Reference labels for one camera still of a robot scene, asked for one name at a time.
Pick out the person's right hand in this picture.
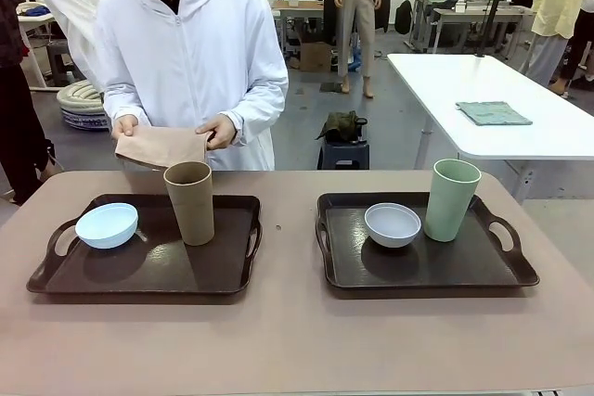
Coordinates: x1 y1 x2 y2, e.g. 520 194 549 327
110 113 152 142

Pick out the person's left hand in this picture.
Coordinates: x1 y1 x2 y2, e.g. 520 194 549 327
195 113 239 149

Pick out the beige cloth mat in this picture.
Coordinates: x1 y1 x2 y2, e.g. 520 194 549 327
113 124 210 171

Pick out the brown tall cup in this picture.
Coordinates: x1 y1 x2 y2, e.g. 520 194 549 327
163 161 215 247

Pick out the light blue bowl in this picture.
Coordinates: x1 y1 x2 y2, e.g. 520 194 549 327
74 202 139 249

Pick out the pale grey bowl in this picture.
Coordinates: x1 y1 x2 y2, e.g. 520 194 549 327
364 202 422 249

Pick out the green tall cup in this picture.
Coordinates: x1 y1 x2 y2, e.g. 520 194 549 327
422 159 482 243

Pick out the teal cloth mat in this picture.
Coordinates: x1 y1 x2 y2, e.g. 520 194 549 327
455 100 534 127

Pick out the person's right forearm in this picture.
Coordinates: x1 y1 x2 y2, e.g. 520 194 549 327
102 75 150 121

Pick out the person's left forearm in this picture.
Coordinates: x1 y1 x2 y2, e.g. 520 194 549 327
229 83 290 147

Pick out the person in white hooded jacket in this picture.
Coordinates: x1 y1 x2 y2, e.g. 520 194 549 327
95 0 290 172

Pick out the grey plastic stool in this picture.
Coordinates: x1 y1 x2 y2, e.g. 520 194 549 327
45 41 87 89

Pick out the dark green bag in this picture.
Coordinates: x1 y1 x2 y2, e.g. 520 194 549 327
316 110 368 143

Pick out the cardboard box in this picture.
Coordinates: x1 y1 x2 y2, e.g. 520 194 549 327
299 41 334 73

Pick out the dark blue plastic stool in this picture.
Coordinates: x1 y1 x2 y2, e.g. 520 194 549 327
316 138 371 171

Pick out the person in dark clothes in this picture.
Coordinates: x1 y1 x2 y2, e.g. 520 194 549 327
0 0 53 205

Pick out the person in white shirt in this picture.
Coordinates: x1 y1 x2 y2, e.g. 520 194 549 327
34 0 117 91

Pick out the small white table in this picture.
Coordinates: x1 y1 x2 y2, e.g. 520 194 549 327
17 9 71 91

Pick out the black backpack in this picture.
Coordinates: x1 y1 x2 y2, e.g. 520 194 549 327
394 0 413 35

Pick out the grey metal workbench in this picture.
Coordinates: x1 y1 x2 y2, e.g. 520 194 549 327
433 5 535 55

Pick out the large white table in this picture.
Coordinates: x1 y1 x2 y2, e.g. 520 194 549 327
386 52 594 206

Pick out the black pole stand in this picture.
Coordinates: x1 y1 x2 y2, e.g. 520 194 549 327
477 0 517 58

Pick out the coiled white hose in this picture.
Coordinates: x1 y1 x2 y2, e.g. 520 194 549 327
56 79 104 114

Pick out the dark brown handled tray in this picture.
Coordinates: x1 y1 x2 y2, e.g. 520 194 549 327
316 190 541 289
26 193 264 296

